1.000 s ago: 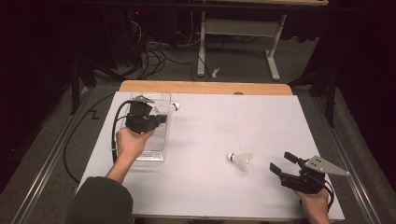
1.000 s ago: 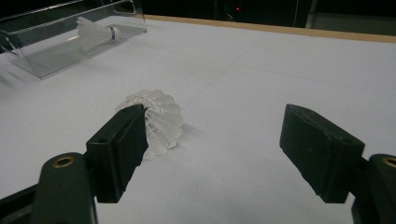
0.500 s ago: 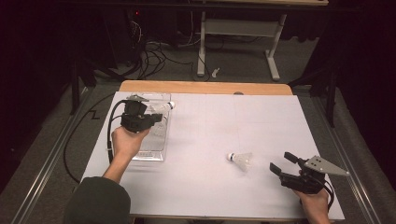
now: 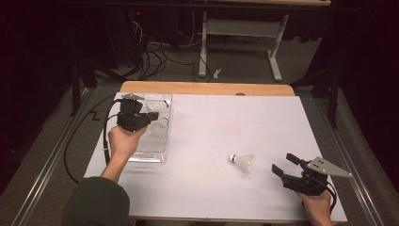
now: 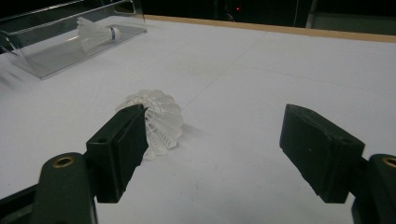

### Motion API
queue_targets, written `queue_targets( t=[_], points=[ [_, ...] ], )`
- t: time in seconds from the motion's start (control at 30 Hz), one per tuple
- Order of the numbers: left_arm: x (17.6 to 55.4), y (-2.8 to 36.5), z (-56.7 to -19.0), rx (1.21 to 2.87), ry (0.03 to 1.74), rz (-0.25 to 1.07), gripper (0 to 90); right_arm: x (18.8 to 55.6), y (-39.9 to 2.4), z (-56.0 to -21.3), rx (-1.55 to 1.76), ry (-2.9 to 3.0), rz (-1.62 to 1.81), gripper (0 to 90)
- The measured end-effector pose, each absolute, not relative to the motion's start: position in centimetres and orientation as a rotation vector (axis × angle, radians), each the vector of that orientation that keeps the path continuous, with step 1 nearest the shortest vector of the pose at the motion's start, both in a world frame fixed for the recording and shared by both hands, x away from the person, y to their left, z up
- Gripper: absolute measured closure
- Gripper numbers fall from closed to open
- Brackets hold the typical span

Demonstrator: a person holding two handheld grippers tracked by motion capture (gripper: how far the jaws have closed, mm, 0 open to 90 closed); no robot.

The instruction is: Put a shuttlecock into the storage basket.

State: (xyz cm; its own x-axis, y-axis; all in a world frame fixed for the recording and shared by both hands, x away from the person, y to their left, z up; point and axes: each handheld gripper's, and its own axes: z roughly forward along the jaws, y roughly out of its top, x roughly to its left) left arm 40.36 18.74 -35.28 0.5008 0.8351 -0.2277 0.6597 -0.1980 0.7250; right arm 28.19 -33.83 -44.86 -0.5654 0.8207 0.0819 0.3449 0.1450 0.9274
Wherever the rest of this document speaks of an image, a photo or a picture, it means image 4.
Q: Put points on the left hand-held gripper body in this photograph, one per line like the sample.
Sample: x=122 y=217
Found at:
x=131 y=119

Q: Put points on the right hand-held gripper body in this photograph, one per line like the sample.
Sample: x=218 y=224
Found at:
x=309 y=185

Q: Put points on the clear plastic tray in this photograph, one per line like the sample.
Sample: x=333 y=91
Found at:
x=153 y=147

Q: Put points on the person's left hand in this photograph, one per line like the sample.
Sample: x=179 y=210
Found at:
x=124 y=142

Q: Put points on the person's right hand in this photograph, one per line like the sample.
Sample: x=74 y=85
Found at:
x=318 y=208

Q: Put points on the black stand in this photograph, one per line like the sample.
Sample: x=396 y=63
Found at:
x=334 y=100
x=75 y=88

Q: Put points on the white scrap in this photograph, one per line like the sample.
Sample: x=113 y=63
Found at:
x=217 y=73

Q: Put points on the white paper sheet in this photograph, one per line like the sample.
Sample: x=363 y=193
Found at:
x=204 y=194

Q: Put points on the metal floor rail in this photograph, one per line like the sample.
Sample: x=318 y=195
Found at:
x=354 y=185
x=47 y=169

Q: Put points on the white table frame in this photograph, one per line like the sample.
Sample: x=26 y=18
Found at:
x=241 y=27

